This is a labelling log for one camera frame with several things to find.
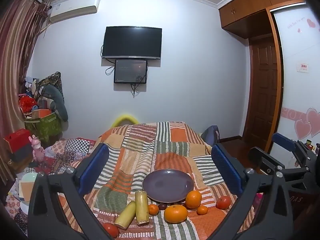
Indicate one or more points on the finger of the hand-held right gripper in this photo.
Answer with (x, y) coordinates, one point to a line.
(283, 141)
(265, 158)

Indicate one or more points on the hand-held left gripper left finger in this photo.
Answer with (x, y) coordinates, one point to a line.
(96, 162)

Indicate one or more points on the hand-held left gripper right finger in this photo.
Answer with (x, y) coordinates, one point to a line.
(225, 166)

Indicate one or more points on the red tomato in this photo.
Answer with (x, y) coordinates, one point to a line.
(223, 202)
(111, 231)

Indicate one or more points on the round orange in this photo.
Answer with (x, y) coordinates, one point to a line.
(193, 199)

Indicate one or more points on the small mandarin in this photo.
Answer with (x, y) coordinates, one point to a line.
(153, 209)
(202, 210)

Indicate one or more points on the purple plate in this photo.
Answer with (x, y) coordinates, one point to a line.
(168, 185)

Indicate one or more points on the smooth yellow-green sugarcane piece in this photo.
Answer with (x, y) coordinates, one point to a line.
(125, 215)

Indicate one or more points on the streaked yellow sugarcane piece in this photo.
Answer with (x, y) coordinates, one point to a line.
(141, 206)

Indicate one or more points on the large mandarin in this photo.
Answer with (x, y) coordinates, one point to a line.
(175, 213)

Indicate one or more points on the small jars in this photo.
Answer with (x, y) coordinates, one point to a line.
(310, 144)

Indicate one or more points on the checkered floral quilt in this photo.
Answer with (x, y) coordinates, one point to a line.
(72, 147)

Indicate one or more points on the blue-grey bag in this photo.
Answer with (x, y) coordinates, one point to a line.
(210, 135)

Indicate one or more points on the brown wooden door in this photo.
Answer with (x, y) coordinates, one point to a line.
(265, 92)

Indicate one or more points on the pink rabbit toy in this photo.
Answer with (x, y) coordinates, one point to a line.
(38, 151)

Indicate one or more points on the green patterned box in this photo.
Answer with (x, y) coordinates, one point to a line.
(47, 127)

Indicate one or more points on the white wardrobe door with hearts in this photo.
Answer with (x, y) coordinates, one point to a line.
(295, 80)

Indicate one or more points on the striped patchwork blanket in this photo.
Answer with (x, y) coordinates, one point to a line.
(160, 150)

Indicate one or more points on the pale round plate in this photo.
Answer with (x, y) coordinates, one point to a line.
(29, 177)

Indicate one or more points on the orange cardboard box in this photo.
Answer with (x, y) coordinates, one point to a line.
(41, 113)

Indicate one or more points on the tan book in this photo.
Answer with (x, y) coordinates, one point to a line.
(26, 191)

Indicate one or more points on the red gift box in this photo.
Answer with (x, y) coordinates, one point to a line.
(17, 138)

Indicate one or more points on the red plastic bag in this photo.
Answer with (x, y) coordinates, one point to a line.
(27, 103)

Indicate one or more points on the dark patterned cushion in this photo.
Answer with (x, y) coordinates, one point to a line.
(51, 80)

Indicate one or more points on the small black monitor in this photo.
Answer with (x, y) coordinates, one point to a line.
(130, 71)

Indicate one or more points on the striped brown curtain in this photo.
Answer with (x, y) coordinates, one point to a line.
(15, 55)

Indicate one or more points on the wooden overhead cabinet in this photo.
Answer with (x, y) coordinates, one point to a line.
(250, 5)

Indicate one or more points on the white air conditioner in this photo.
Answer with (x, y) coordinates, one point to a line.
(75, 7)

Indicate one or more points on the wall-mounted black television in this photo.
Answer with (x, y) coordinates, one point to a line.
(132, 42)

